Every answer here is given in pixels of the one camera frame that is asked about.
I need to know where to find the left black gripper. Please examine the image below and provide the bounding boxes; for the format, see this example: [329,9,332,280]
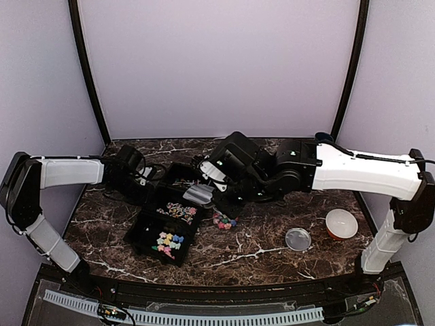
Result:
[109,175,157,207]

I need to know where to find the metal scoop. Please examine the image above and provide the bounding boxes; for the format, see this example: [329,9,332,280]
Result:
[183,184,214,206]

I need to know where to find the black three-compartment candy tray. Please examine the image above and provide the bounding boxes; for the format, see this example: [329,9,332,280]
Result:
[124,163,206,267]

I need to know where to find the clear plastic cup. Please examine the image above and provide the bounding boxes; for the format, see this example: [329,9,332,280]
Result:
[212,208,239,230]

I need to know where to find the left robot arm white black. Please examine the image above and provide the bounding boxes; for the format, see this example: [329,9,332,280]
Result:
[1,151,156,296]

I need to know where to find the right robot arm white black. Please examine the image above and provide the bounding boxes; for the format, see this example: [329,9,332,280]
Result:
[192,133,434,295]

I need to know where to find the stick candies pile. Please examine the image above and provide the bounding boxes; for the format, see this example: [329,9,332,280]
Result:
[172,178,199,187]

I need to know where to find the star candies pile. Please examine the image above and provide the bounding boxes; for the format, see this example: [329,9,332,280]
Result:
[151,232,187,261]

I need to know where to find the swirl lollipops pile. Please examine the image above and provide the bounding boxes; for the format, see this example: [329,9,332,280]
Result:
[156,202,198,224]

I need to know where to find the left circuit board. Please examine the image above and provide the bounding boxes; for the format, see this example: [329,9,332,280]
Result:
[97,304,127,321]

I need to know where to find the circuit board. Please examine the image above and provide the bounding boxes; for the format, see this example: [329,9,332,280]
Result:
[97,304,127,321]
[353,295,379,311]

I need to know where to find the blue mug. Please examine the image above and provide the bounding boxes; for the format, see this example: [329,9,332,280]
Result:
[315,132,334,142]

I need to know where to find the clear plastic lid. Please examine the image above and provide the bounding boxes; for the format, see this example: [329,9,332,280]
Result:
[285,228,311,251]

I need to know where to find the orange white bowl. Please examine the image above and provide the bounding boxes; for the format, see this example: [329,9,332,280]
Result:
[326,209,359,240]

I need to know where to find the right circuit board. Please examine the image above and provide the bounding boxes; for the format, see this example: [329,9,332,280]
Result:
[353,295,379,311]

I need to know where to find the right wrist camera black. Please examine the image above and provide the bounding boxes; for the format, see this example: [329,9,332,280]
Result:
[209,131,260,181]

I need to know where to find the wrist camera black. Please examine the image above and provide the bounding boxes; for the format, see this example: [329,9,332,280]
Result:
[116,145,144,170]
[209,131,260,181]

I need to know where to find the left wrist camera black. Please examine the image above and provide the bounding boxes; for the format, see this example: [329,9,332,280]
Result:
[116,145,144,170]

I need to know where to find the white slotted cable duct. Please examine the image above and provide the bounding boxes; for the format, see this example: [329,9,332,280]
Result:
[43,289,324,325]

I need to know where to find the black front table rail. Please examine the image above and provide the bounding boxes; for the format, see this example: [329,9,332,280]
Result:
[57,253,405,308]

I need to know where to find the left black frame post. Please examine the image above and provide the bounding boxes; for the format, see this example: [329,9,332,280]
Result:
[68,0,111,145]

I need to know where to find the black frame post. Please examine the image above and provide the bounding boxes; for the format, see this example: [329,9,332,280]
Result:
[331,0,370,141]
[68,0,111,145]

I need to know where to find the right black frame post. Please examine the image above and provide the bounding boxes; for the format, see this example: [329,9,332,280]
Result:
[331,0,370,141]

